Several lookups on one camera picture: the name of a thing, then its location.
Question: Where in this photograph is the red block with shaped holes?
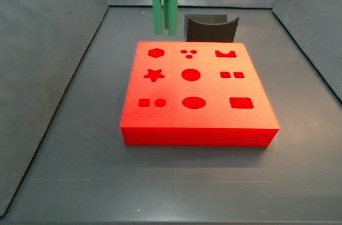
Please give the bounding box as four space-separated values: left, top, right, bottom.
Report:
120 42 279 147

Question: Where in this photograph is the black curved block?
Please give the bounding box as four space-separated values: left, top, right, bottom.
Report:
184 14 239 43

